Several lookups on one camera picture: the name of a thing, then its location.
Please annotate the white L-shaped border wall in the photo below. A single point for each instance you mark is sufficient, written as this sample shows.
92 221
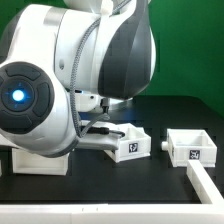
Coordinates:
209 211

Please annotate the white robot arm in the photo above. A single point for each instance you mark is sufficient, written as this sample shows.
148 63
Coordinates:
48 55

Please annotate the white drawer cabinet frame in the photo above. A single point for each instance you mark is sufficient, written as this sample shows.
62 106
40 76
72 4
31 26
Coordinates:
28 163

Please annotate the white drawer with knob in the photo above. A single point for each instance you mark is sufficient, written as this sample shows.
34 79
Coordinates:
135 144

